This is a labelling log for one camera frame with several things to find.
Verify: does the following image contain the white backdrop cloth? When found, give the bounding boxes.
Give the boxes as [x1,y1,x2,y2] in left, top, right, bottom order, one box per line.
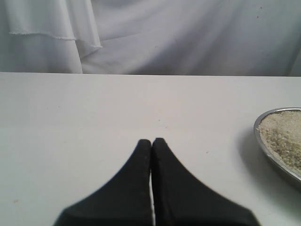
[0,0,301,76]

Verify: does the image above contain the round metal rice tray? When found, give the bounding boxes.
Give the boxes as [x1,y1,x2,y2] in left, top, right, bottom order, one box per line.
[253,107,301,190]

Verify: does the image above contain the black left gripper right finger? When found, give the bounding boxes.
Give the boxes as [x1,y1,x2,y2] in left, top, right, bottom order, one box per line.
[151,138,260,226]

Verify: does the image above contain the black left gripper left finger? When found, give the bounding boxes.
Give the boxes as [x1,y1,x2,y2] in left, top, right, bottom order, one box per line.
[55,139,153,226]

